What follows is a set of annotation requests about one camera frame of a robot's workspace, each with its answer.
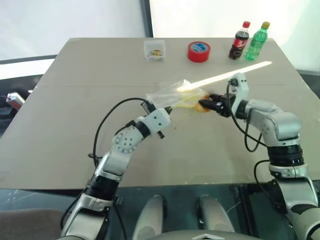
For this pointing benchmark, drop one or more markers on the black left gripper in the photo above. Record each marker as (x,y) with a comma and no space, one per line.
(161,134)

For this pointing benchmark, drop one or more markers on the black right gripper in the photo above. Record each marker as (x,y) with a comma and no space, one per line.
(225,105)

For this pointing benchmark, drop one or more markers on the orange snack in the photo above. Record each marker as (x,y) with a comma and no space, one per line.
(201,108)

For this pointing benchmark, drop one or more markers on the clear plastic bag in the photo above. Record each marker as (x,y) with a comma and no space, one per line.
(172,96)

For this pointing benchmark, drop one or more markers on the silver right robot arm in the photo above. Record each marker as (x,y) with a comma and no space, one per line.
(282,140)

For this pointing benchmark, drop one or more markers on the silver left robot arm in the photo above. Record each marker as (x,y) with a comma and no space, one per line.
(117,160)

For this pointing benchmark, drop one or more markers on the red tape roll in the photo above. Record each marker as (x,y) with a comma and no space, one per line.
(199,51)

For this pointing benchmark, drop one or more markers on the clear plastic box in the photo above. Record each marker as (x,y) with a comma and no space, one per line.
(154,51)

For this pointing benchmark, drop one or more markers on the cola bottle with red cap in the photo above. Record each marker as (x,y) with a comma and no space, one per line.
(239,41)

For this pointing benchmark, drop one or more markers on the green bottle with yellow cap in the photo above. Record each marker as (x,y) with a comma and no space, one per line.
(256,41)

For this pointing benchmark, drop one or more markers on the grey rounded robot leg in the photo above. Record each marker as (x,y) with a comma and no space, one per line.
(215,215)
(149,217)

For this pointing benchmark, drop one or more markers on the grey robot torso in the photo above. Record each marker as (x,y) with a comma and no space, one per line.
(200,236)

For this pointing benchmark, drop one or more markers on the silver and red device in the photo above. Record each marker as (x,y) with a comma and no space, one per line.
(15,99)

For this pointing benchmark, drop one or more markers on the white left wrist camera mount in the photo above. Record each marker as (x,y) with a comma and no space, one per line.
(158,120)

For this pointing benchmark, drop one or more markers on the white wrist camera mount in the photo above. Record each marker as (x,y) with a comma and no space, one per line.
(158,120)
(240,86)

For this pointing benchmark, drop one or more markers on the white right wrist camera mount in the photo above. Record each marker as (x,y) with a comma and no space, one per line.
(240,86)

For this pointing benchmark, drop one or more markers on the dark upright frame post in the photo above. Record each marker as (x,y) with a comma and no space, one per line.
(149,18)

